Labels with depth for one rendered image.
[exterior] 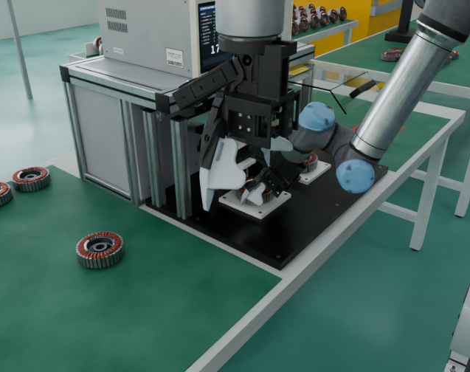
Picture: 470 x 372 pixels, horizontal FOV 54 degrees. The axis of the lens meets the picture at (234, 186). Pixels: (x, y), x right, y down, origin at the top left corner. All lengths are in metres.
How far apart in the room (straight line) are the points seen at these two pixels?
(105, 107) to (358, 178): 0.71
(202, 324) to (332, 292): 1.29
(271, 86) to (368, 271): 1.91
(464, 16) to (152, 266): 0.83
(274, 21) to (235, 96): 0.09
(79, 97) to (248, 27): 0.98
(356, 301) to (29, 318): 1.49
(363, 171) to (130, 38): 0.75
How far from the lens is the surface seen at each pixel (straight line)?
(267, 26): 0.51
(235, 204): 1.29
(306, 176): 1.45
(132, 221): 1.30
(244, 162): 1.30
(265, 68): 0.52
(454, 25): 0.93
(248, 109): 0.52
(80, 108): 1.44
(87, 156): 1.50
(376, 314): 2.15
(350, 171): 0.98
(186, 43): 1.22
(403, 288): 2.32
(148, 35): 1.32
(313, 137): 1.10
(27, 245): 1.30
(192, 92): 0.59
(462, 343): 0.79
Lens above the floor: 1.46
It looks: 29 degrees down
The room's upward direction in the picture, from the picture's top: straight up
